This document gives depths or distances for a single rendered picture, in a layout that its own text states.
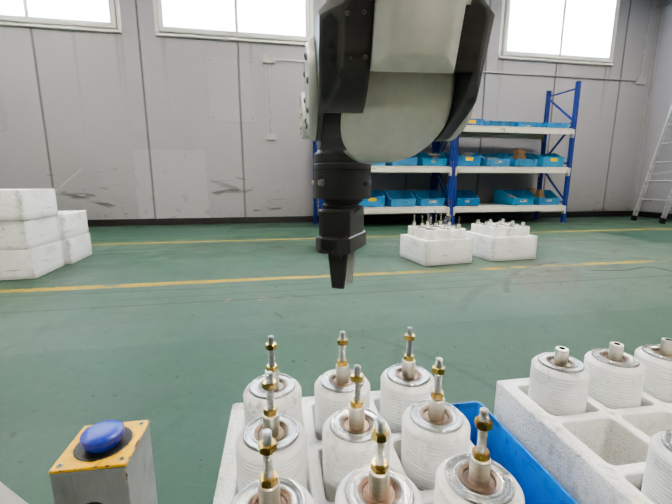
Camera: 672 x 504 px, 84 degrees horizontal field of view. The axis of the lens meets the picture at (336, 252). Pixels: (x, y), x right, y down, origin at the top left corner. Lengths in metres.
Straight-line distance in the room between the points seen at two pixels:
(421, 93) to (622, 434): 0.70
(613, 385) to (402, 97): 0.72
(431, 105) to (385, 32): 0.07
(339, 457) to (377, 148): 0.40
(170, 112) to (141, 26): 1.05
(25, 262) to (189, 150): 3.11
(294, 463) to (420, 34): 0.49
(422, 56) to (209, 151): 5.29
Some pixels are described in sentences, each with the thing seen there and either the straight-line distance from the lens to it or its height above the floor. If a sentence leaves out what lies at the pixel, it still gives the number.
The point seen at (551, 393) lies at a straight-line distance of 0.82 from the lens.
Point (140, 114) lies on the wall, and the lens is 5.74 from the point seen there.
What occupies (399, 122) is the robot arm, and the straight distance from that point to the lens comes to 0.31.
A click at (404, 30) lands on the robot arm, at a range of 0.26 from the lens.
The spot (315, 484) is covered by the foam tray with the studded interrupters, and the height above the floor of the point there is 0.18.
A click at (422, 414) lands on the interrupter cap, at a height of 0.25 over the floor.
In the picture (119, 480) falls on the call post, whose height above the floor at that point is 0.30.
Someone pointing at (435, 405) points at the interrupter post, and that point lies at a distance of 0.59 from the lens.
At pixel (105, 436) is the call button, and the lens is 0.49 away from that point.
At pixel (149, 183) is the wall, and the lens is 5.67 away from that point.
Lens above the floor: 0.59
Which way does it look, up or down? 11 degrees down
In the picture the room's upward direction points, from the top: straight up
